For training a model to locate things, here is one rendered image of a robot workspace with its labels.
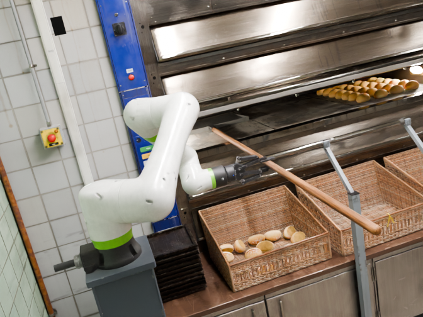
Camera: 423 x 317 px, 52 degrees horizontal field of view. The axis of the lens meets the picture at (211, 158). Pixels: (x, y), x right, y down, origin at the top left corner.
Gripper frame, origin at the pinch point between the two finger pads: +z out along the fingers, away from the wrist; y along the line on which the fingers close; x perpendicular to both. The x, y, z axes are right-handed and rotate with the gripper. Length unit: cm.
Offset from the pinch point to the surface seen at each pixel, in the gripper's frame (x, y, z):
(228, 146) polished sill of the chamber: -53, 3, -2
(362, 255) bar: 6, 57, 39
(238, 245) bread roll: -36, 55, -12
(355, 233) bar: 6, 44, 37
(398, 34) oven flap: -55, -38, 114
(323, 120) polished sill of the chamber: -53, 1, 58
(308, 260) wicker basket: -5, 58, 16
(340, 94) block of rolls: -96, -2, 95
